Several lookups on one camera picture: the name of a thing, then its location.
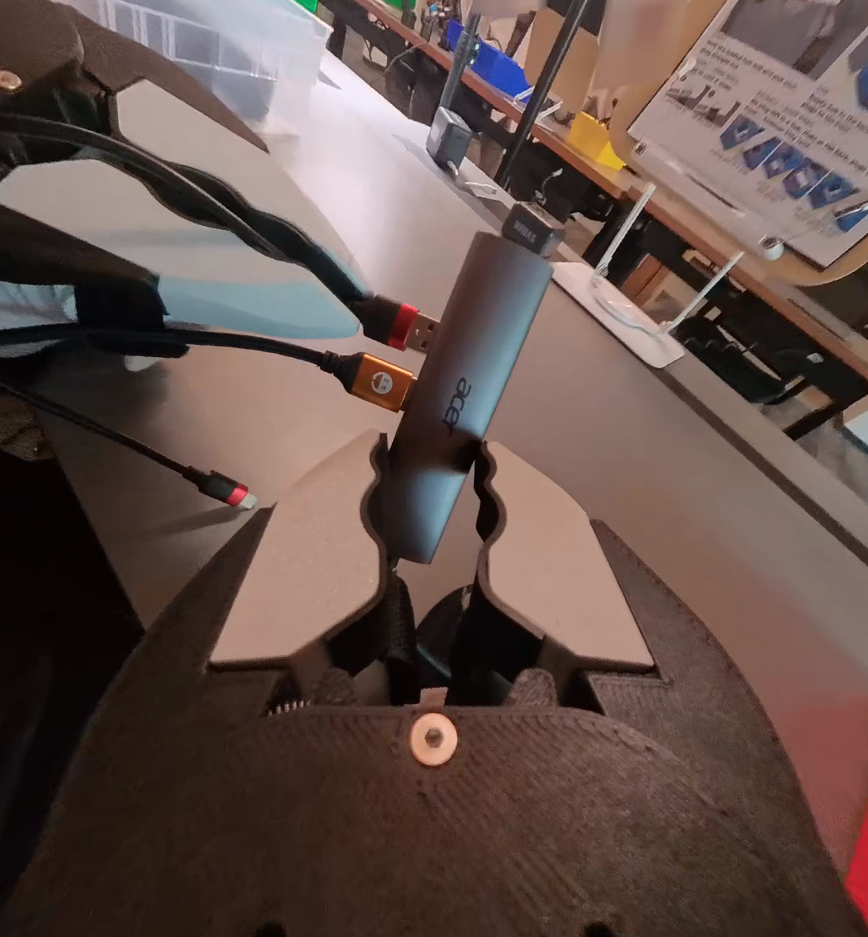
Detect grey power adapter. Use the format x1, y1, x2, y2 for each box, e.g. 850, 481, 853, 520
426, 106, 473, 171

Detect long wooden desk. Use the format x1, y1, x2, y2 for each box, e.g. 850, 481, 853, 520
349, 0, 868, 440

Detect blue plastic bin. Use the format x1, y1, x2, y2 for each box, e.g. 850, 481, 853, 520
444, 18, 533, 96

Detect clear plastic bin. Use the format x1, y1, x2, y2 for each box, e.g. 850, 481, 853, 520
61, 0, 334, 129

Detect black pole stand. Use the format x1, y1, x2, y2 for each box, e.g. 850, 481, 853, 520
494, 0, 592, 187

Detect instruction sheet on stand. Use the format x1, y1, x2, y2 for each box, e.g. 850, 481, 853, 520
551, 0, 868, 370

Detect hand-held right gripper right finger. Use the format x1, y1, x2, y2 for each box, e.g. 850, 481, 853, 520
474, 440, 657, 673

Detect grey usb hub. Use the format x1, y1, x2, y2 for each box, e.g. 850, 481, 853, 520
384, 230, 557, 568

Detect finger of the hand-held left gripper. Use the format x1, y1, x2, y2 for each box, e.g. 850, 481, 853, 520
108, 75, 271, 156
0, 157, 366, 341

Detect black power adapter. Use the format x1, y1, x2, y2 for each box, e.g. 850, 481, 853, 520
501, 201, 566, 257

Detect black cable with orange plugs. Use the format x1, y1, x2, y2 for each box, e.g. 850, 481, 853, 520
0, 324, 418, 416

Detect yellow plastic bin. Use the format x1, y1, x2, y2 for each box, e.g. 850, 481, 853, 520
567, 110, 626, 173

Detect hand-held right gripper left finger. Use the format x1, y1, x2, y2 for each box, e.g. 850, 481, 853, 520
207, 429, 392, 669

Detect black cable with red plugs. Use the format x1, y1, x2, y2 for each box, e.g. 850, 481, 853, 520
0, 108, 444, 511

